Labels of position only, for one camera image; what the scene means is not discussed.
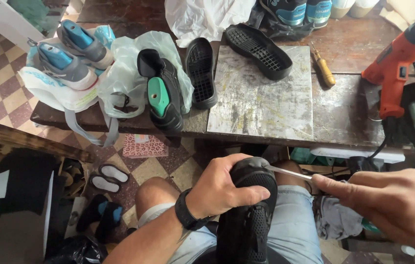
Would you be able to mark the white power strip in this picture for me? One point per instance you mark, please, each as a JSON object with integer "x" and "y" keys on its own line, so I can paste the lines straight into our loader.
{"x": 357, "y": 154}

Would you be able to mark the white cabinet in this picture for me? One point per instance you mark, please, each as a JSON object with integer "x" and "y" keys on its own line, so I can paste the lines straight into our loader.
{"x": 13, "y": 18}

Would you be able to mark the pink leopard print notebook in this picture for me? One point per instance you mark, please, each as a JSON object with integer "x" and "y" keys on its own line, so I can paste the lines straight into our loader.
{"x": 145, "y": 146}

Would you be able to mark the white insole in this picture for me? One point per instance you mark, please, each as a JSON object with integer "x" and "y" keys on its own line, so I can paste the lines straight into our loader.
{"x": 115, "y": 173}
{"x": 104, "y": 184}

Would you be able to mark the person's right leg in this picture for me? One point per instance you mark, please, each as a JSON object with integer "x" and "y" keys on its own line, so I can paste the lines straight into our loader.
{"x": 290, "y": 174}

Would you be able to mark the person's left hand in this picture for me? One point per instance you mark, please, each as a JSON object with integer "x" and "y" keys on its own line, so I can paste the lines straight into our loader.
{"x": 213, "y": 187}

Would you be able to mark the black and teal sneaker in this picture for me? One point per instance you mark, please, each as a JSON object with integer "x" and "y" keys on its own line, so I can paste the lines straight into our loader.
{"x": 318, "y": 11}
{"x": 288, "y": 11}

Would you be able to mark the black shoe with blue lining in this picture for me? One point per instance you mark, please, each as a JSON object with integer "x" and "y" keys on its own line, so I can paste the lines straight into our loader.
{"x": 110, "y": 220}
{"x": 92, "y": 214}

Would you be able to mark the wooden bench with materials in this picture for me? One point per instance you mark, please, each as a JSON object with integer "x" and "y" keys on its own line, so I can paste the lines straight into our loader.
{"x": 20, "y": 176}

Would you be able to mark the shiny black plastic bag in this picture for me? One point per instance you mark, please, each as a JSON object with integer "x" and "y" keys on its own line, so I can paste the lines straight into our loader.
{"x": 77, "y": 251}

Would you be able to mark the white container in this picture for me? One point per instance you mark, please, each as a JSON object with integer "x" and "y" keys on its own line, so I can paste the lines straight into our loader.
{"x": 362, "y": 6}
{"x": 341, "y": 7}

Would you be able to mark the grey cloth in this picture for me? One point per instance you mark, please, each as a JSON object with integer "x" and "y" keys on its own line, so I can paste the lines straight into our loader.
{"x": 337, "y": 218}

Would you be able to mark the person's right hand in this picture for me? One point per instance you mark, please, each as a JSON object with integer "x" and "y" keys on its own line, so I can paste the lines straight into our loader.
{"x": 394, "y": 205}

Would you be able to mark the person's left leg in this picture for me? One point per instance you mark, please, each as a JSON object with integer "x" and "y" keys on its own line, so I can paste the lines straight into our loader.
{"x": 154, "y": 194}

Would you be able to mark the black rubber sole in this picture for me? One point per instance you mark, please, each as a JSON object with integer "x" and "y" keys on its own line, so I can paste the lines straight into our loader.
{"x": 200, "y": 73}
{"x": 258, "y": 51}

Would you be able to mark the thin metal blade tool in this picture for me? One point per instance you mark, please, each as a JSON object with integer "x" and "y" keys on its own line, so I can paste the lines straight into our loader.
{"x": 290, "y": 172}

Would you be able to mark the white bag with blue print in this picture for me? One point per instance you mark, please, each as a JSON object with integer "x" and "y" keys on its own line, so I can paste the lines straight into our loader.
{"x": 51, "y": 93}

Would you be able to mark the translucent plastic bag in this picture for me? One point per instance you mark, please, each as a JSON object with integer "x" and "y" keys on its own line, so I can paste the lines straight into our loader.
{"x": 125, "y": 77}

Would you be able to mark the black mesh shoe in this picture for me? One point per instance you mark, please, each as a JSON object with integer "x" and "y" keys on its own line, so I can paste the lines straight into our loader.
{"x": 246, "y": 227}

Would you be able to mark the black wristwatch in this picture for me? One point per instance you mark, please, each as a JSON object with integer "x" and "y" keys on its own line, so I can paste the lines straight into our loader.
{"x": 185, "y": 212}

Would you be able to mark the white plastic bag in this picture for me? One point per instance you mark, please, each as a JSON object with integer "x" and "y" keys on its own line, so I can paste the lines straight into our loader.
{"x": 203, "y": 18}

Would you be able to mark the orange heat gun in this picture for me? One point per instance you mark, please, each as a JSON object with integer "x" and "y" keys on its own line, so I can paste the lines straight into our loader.
{"x": 394, "y": 69}

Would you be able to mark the light denim shorts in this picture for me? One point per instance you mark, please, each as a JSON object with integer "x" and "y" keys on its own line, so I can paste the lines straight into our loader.
{"x": 295, "y": 227}

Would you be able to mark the person's leg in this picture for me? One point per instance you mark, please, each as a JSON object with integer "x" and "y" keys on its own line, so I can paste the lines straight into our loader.
{"x": 154, "y": 194}
{"x": 290, "y": 174}

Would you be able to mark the scratched metal work plate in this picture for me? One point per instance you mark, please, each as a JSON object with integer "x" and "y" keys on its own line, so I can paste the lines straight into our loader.
{"x": 262, "y": 95}

